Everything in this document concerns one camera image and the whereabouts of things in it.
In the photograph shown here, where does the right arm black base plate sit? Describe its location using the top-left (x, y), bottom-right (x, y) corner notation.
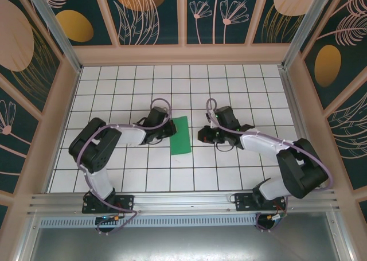
top-left (234, 191), bottom-right (288, 213)

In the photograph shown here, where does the aluminium frame post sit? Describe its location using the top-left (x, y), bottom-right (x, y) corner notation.
top-left (280, 0), bottom-right (335, 70)
top-left (22, 0), bottom-right (83, 73)

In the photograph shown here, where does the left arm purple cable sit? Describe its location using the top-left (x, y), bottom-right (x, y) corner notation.
top-left (77, 98), bottom-right (173, 235)

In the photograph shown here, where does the small control board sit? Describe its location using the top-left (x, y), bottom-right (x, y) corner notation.
top-left (266, 212), bottom-right (288, 223)
top-left (95, 215), bottom-right (126, 225)

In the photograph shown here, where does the long aluminium mounting rail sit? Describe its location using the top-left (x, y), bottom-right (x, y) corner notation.
top-left (27, 188), bottom-right (341, 216)

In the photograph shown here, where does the aluminium side rail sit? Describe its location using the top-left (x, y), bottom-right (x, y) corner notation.
top-left (279, 67), bottom-right (325, 190)

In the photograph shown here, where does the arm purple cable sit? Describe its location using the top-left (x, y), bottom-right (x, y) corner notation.
top-left (206, 98), bottom-right (331, 233)
top-left (77, 98), bottom-right (173, 235)

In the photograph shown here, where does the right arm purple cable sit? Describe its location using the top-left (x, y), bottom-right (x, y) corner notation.
top-left (206, 98), bottom-right (331, 233)

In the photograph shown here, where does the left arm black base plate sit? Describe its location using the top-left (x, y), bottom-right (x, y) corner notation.
top-left (81, 194), bottom-right (135, 215)

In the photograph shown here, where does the grey metal sheet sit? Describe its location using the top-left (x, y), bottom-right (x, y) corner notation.
top-left (27, 225), bottom-right (346, 261)

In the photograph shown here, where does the green paper sheet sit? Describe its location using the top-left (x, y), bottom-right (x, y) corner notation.
top-left (169, 115), bottom-right (192, 156)

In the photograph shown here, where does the slotted grey cable duct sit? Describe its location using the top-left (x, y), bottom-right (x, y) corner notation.
top-left (38, 213), bottom-right (259, 228)

